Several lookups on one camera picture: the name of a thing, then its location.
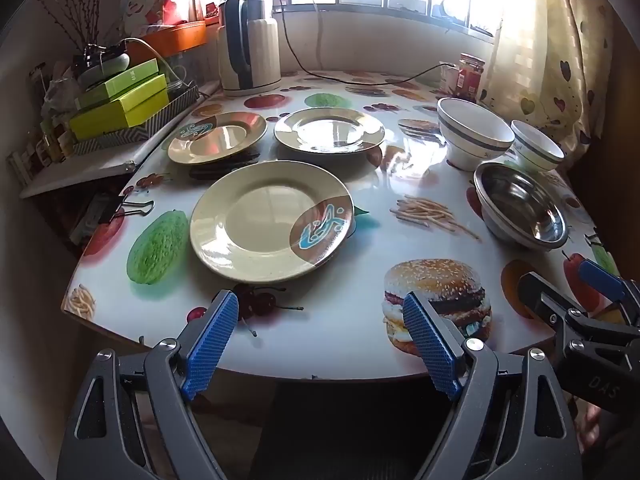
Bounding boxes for food printed tablecloth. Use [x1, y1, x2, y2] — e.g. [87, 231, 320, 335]
[61, 69, 621, 378]

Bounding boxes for heart printed curtain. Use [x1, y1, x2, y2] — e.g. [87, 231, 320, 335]
[487, 0, 621, 161]

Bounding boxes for grey zigzag patterned tray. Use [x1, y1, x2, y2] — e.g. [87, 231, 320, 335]
[72, 82, 201, 157]

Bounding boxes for white electric kettle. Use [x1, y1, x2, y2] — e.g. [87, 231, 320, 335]
[216, 0, 282, 97]

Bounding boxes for large white blue-banded bowl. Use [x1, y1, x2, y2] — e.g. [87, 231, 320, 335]
[436, 96, 516, 171]

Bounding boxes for clear plastic container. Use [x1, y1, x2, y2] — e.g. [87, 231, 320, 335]
[165, 55, 201, 93]

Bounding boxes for crumpled plastic bag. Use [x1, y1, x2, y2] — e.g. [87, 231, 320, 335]
[42, 62, 83, 121]

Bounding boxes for large black binder clip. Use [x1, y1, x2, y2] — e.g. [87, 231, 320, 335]
[97, 195, 156, 226]

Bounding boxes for thin green box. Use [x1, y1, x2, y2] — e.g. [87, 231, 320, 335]
[75, 58, 160, 111]

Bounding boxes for glass jar with red label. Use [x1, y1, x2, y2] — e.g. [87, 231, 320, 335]
[457, 52, 487, 100]

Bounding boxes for cream plate with brown patch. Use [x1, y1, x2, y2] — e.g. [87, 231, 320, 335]
[273, 107, 386, 153]
[167, 111, 268, 166]
[189, 160, 356, 285]

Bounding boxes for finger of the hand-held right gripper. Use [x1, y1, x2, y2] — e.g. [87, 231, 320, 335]
[517, 271, 576, 333]
[579, 259, 640, 313]

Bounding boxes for row of small seasoning bottles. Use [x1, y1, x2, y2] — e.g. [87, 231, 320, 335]
[7, 115, 76, 186]

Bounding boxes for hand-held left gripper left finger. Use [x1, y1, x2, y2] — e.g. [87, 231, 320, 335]
[56, 289, 241, 480]

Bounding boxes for black power cable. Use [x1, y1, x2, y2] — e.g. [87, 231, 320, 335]
[276, 5, 458, 82]

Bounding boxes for white oval device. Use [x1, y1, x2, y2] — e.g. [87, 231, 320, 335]
[77, 45, 132, 83]

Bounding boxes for thick lime green box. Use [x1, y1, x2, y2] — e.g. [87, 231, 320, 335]
[69, 74, 168, 140]

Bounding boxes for white shelf board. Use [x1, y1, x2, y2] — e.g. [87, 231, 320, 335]
[20, 82, 221, 199]

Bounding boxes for dry branches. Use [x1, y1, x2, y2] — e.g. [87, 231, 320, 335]
[35, 0, 121, 56]

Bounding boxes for small white blue-banded bowl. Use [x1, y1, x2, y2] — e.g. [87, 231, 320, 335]
[510, 120, 566, 173]

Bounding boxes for white cable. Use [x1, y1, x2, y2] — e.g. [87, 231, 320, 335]
[312, 2, 326, 68]

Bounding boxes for stainless steel bowl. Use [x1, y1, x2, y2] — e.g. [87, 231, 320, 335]
[472, 162, 571, 252]

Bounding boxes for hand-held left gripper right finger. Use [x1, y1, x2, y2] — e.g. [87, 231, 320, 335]
[402, 291, 583, 480]

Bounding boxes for green white packet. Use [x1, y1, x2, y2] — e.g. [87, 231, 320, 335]
[70, 192, 121, 246]

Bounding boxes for orange box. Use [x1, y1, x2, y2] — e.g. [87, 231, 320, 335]
[131, 20, 208, 61]

